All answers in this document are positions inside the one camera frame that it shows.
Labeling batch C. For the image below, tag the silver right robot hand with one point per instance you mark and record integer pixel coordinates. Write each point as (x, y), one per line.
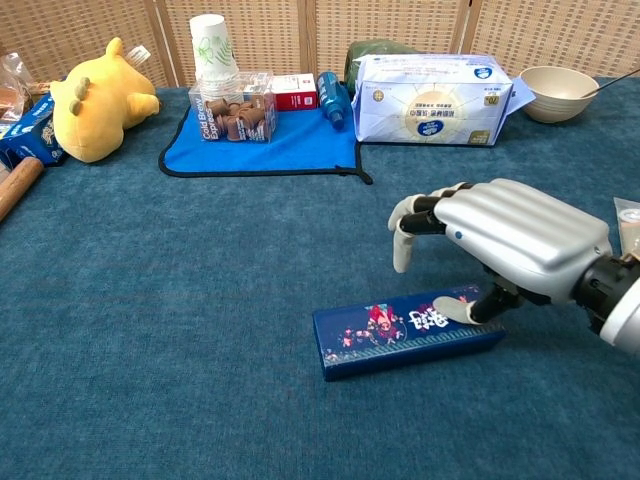
(520, 230)

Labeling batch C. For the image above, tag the blue cardboard glasses box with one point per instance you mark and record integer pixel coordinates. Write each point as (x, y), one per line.
(400, 345)

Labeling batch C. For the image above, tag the clear bag with cream garment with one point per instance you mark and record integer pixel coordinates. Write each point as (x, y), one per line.
(629, 225)

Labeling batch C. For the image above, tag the beige bowl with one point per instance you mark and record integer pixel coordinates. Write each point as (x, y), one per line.
(555, 97)

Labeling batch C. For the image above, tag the white wet wipes pack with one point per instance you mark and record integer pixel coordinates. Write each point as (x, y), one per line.
(430, 105)

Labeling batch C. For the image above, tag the metal spoon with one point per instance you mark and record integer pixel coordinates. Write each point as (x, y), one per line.
(617, 80)

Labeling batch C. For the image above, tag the blue plastic bottle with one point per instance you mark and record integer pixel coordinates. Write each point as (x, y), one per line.
(332, 100)

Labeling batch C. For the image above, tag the blue cloth with black trim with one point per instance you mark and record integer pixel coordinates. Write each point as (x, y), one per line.
(300, 147)

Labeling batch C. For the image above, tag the green bag behind tissues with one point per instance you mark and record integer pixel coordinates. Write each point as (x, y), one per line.
(365, 52)

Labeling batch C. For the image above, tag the woven folding screen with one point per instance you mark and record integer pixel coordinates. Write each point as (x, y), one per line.
(400, 20)

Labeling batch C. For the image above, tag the red and white small box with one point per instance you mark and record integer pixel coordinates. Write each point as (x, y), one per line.
(295, 95)

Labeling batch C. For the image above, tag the clear coffee capsule box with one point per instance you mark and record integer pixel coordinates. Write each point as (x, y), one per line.
(235, 117)

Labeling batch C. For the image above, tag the white paper cup stack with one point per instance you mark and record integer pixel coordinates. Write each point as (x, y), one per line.
(212, 50)

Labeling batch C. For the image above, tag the yellow plush toy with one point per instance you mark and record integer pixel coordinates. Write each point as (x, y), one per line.
(95, 110)

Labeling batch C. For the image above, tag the long blue biscuit box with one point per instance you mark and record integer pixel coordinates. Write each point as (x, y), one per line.
(30, 135)

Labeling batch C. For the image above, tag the wooden rolling pin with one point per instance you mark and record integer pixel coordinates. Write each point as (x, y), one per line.
(17, 185)

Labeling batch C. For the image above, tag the clear bag of pastry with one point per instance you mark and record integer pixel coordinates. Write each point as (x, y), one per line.
(12, 90)

